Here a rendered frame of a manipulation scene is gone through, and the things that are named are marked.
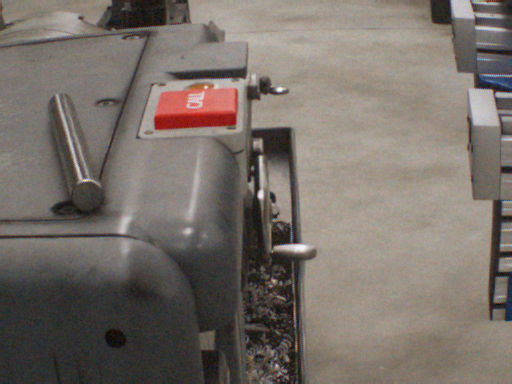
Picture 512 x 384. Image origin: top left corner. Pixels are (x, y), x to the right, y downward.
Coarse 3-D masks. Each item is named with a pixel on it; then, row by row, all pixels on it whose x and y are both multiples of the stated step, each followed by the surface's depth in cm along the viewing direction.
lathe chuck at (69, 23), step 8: (24, 16) 142; (32, 16) 141; (40, 16) 141; (48, 16) 141; (56, 16) 141; (64, 16) 141; (72, 16) 142; (80, 16) 143; (8, 24) 141; (16, 24) 139; (24, 24) 138; (32, 24) 137; (40, 24) 137; (48, 24) 137; (56, 24) 138; (64, 24) 138; (72, 24) 139; (80, 24) 140; (88, 24) 141; (0, 32) 138; (8, 32) 136; (72, 32) 136; (80, 32) 137; (88, 32) 138; (96, 32) 140
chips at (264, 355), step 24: (288, 240) 249; (288, 264) 239; (264, 288) 221; (288, 288) 229; (264, 312) 219; (288, 312) 220; (264, 336) 205; (288, 336) 212; (264, 360) 195; (288, 360) 204
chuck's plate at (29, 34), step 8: (16, 32) 135; (24, 32) 134; (32, 32) 134; (40, 32) 134; (48, 32) 134; (56, 32) 135; (64, 32) 135; (0, 40) 133; (8, 40) 132; (16, 40) 132; (24, 40) 132
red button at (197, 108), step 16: (160, 96) 97; (176, 96) 97; (192, 96) 97; (208, 96) 96; (224, 96) 96; (160, 112) 93; (176, 112) 93; (192, 112) 93; (208, 112) 93; (224, 112) 93; (160, 128) 93
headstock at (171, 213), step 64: (0, 64) 115; (64, 64) 113; (128, 64) 111; (0, 128) 97; (128, 128) 94; (0, 192) 84; (64, 192) 83; (128, 192) 83; (192, 192) 82; (0, 256) 75; (64, 256) 74; (128, 256) 75; (192, 256) 78; (0, 320) 75; (64, 320) 75; (128, 320) 75; (192, 320) 76
